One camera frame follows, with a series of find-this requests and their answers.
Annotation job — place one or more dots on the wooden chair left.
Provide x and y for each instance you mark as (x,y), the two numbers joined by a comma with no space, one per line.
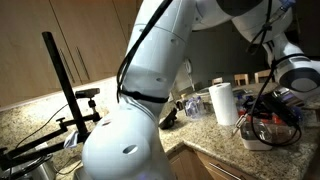
(217,81)

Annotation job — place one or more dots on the white paper towel roll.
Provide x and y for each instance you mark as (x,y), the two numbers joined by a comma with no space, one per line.
(223,104)

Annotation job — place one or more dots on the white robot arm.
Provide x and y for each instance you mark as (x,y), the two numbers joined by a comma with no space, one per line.
(125,144)

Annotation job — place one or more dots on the wooden chair right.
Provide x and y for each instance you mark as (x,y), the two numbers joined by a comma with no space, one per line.
(261,74)

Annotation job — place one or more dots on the clear water bottle pack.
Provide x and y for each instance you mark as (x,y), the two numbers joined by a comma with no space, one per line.
(194,107)

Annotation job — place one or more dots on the black camera stand pole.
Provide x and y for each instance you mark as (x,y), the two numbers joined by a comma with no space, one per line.
(65,83)

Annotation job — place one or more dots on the black camera on stand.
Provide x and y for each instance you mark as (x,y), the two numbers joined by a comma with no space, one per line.
(88,93)

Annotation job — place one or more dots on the stainless steel pot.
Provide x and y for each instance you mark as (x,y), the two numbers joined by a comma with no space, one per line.
(39,169)

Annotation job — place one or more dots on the wooden chair middle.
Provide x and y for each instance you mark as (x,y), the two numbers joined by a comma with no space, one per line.
(241,78)

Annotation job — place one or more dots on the wooden chair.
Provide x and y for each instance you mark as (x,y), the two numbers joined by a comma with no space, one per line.
(261,74)
(217,81)
(241,78)

